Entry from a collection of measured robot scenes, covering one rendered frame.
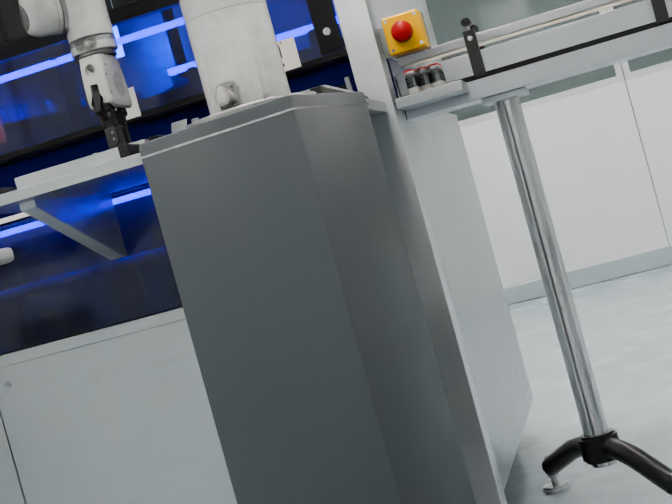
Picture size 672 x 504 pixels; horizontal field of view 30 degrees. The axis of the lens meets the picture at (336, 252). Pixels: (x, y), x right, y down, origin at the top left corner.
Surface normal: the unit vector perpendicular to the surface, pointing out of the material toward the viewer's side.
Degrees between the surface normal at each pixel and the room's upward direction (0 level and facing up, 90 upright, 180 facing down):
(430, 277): 90
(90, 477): 90
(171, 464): 90
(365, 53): 90
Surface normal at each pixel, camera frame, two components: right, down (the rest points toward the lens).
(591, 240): -0.21, 0.08
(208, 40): -0.46, 0.15
